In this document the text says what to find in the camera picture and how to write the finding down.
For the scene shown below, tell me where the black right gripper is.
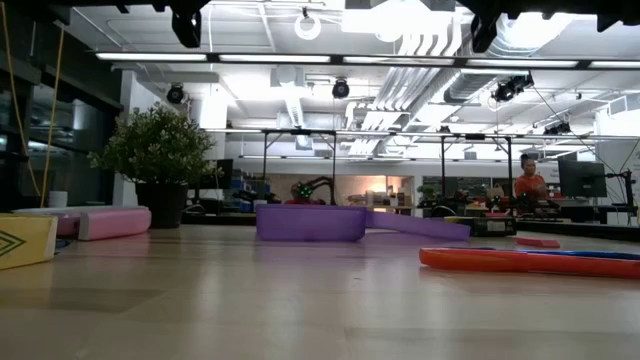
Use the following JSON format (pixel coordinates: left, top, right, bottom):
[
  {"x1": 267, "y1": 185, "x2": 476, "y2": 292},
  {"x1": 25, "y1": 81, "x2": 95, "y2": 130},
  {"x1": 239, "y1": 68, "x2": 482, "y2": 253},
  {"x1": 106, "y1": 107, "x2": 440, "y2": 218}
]
[{"x1": 455, "y1": 0, "x2": 640, "y2": 54}]

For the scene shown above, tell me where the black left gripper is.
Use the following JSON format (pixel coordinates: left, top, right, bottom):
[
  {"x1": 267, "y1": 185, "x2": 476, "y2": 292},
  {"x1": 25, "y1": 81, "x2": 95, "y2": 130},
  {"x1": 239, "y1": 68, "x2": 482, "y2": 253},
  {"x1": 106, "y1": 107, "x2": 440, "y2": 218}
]
[{"x1": 112, "y1": 0, "x2": 212, "y2": 49}]

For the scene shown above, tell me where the orange pen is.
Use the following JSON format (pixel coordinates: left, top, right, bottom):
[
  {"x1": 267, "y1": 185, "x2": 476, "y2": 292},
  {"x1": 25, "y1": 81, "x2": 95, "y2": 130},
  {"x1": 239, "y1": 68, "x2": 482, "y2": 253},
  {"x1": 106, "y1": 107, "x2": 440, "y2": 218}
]
[{"x1": 418, "y1": 246, "x2": 640, "y2": 281}]

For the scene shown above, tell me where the purple plastic supply box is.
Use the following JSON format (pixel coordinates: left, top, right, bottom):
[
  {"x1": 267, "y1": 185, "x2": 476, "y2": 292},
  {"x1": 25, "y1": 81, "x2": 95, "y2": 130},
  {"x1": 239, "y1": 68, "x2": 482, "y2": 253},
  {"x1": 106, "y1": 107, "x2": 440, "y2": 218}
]
[{"x1": 255, "y1": 203, "x2": 472, "y2": 244}]

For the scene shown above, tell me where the blue ballpoint pen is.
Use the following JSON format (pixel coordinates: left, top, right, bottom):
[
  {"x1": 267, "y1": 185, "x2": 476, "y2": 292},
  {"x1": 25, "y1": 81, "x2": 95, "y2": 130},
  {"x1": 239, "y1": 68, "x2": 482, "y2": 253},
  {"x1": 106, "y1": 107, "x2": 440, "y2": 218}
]
[{"x1": 464, "y1": 246, "x2": 640, "y2": 262}]

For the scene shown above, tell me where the black computer monitor on arm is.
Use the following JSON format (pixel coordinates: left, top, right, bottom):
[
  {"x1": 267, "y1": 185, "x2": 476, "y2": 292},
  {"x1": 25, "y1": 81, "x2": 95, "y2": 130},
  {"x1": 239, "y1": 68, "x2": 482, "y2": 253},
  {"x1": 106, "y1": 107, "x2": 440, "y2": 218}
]
[{"x1": 557, "y1": 158, "x2": 635, "y2": 216}]

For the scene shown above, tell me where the yellow box with chevron print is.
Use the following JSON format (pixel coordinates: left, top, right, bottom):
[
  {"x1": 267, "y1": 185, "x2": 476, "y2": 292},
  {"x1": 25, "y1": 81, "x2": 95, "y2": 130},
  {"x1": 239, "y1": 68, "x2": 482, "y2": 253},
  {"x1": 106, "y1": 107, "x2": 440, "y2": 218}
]
[{"x1": 0, "y1": 213, "x2": 59, "y2": 272}]

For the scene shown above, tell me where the green plant in black pot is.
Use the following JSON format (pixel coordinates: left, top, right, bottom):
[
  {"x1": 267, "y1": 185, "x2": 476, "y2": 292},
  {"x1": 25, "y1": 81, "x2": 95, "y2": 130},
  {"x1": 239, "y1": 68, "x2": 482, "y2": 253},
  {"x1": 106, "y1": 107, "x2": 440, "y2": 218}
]
[{"x1": 87, "y1": 101, "x2": 224, "y2": 230}]

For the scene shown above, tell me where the person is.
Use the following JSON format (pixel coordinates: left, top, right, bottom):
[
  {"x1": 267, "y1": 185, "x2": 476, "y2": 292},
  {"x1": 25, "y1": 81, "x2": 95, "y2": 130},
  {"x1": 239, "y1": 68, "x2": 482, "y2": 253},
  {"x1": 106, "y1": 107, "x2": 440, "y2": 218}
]
[
  {"x1": 513, "y1": 152, "x2": 550, "y2": 201},
  {"x1": 283, "y1": 181, "x2": 322, "y2": 206}
]

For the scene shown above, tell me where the small red flat eraser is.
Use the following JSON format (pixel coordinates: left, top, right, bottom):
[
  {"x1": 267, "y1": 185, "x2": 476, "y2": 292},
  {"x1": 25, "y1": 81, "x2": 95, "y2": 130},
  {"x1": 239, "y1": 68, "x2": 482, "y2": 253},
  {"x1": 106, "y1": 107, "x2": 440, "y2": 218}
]
[{"x1": 514, "y1": 236, "x2": 562, "y2": 250}]

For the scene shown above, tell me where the pink white plastic case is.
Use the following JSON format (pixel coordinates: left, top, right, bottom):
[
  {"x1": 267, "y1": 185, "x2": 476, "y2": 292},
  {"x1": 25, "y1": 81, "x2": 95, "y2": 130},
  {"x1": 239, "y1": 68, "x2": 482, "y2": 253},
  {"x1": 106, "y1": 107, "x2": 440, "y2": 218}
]
[{"x1": 11, "y1": 204, "x2": 81, "y2": 238}]

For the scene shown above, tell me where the white ring lamp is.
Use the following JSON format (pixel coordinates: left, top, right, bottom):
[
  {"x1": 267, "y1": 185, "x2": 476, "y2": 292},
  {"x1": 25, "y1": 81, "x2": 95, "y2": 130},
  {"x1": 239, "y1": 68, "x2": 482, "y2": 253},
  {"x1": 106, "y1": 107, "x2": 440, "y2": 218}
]
[{"x1": 293, "y1": 6, "x2": 323, "y2": 42}]

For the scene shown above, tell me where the black frame beam with lights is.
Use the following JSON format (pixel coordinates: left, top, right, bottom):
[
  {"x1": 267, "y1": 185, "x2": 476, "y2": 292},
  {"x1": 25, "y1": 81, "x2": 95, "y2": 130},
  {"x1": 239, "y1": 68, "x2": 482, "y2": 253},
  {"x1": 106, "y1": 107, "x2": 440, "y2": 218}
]
[{"x1": 93, "y1": 50, "x2": 640, "y2": 71}]

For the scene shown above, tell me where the yellow cable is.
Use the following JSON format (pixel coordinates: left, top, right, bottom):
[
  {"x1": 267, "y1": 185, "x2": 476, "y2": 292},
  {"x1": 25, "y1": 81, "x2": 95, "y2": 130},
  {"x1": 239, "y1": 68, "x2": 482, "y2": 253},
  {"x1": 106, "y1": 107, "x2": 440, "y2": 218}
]
[
  {"x1": 39, "y1": 27, "x2": 67, "y2": 209},
  {"x1": 0, "y1": 0, "x2": 42, "y2": 197}
]

